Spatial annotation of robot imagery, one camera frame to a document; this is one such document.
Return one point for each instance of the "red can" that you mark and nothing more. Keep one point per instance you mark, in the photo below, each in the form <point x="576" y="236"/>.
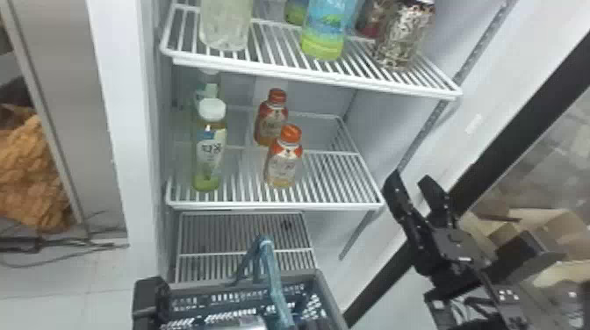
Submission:
<point x="369" y="18"/>

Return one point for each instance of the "grey basket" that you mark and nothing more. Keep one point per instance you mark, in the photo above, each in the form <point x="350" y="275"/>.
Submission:
<point x="258" y="299"/>

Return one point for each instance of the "clear bottle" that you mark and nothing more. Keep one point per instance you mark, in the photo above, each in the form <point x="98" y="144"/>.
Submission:
<point x="226" y="23"/>

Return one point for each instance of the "blue green bottle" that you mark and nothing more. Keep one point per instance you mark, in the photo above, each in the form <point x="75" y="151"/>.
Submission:
<point x="325" y="32"/>

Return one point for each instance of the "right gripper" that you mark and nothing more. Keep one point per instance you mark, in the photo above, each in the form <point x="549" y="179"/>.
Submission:
<point x="456" y="258"/>

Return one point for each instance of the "white fridge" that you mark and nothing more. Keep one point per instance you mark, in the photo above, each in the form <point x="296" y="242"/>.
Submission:
<point x="129" y="138"/>

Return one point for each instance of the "green bottle white cap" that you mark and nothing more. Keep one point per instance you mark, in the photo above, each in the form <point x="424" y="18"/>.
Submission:
<point x="206" y="87"/>
<point x="209" y="147"/>

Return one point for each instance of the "orange cloth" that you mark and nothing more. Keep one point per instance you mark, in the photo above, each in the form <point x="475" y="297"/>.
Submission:
<point x="27" y="175"/>

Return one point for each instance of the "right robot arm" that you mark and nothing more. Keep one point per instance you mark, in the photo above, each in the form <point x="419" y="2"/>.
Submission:
<point x="502" y="302"/>

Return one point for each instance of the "fridge door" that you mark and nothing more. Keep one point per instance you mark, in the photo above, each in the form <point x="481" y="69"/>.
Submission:
<point x="516" y="138"/>

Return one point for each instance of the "speckled brown jar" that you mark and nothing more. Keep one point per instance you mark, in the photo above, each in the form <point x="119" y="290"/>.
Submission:
<point x="403" y="37"/>

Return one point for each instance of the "orange bottle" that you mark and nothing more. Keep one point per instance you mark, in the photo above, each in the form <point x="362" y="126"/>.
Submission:
<point x="283" y="161"/>
<point x="271" y="120"/>

